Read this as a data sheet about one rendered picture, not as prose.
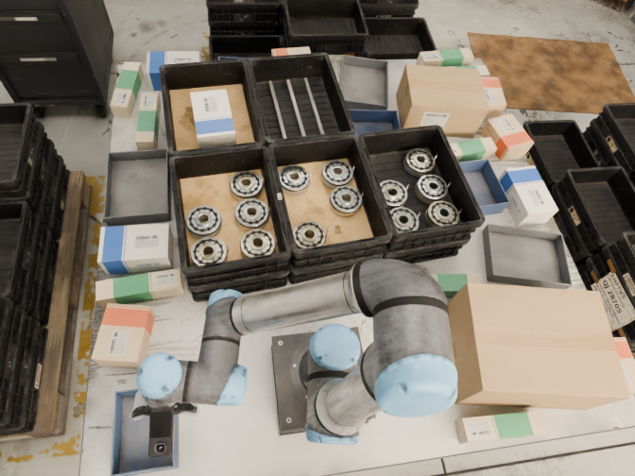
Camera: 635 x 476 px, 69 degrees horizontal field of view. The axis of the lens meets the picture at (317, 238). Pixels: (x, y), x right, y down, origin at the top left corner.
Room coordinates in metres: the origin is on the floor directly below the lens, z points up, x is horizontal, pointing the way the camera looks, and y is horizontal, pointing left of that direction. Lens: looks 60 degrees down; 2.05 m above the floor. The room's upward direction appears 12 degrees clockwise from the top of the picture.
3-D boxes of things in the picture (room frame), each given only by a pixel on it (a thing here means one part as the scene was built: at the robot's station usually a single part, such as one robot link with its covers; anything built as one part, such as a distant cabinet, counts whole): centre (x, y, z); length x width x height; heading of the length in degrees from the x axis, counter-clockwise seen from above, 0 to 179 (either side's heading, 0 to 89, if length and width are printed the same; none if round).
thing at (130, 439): (0.09, 0.33, 0.74); 0.20 x 0.15 x 0.07; 19
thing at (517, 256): (0.86, -0.72, 0.73); 0.27 x 0.20 x 0.05; 95
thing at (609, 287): (0.95, -1.25, 0.41); 0.31 x 0.02 x 0.16; 18
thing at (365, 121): (1.28, -0.13, 0.74); 0.20 x 0.15 x 0.07; 104
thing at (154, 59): (1.37, 0.69, 0.74); 0.20 x 0.12 x 0.09; 108
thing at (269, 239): (0.63, 0.17, 0.86); 0.10 x 0.10 x 0.01
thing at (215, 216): (0.67, 0.34, 0.86); 0.10 x 0.10 x 0.01
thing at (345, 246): (0.82, 0.00, 0.92); 0.40 x 0.30 x 0.02; 24
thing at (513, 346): (0.50, -0.66, 0.80); 0.40 x 0.30 x 0.20; 99
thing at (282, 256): (0.70, 0.27, 0.92); 0.40 x 0.30 x 0.02; 24
